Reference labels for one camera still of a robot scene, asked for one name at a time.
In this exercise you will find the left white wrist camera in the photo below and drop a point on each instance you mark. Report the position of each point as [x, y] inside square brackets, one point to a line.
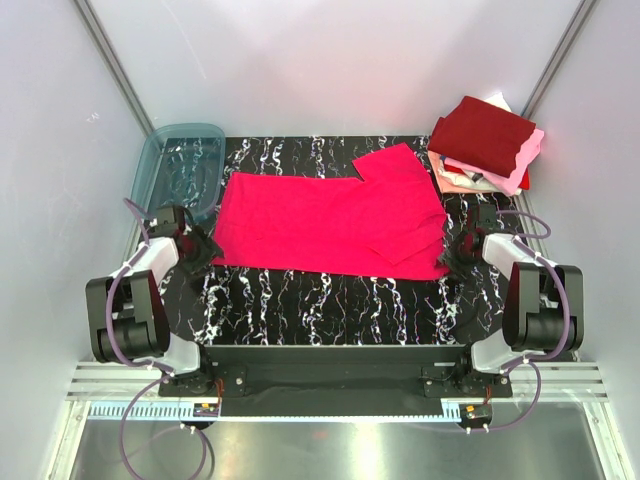
[170, 221]

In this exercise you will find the red folded shirt bottom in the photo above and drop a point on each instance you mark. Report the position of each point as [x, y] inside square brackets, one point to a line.
[525, 181]

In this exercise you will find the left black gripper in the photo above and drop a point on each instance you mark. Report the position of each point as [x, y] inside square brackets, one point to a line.
[208, 249]

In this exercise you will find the dark red folded shirt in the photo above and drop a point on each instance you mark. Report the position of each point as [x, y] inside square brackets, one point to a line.
[481, 135]

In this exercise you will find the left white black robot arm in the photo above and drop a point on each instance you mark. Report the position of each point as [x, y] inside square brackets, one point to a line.
[128, 323]

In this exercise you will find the translucent blue plastic basin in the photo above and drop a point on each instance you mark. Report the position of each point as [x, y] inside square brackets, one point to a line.
[181, 164]

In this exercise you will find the bright pink t shirt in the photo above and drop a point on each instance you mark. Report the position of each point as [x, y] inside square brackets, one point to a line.
[387, 221]

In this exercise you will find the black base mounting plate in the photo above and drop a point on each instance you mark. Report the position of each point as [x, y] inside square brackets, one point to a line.
[323, 382]

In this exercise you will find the light pink folded shirt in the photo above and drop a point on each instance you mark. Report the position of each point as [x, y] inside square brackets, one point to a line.
[509, 185]

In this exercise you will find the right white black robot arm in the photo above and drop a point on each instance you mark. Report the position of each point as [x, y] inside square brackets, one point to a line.
[543, 314]

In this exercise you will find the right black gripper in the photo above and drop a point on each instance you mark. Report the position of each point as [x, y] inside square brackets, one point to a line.
[448, 258]

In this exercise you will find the peach folded shirt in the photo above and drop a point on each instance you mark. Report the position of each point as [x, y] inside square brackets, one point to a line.
[452, 182]

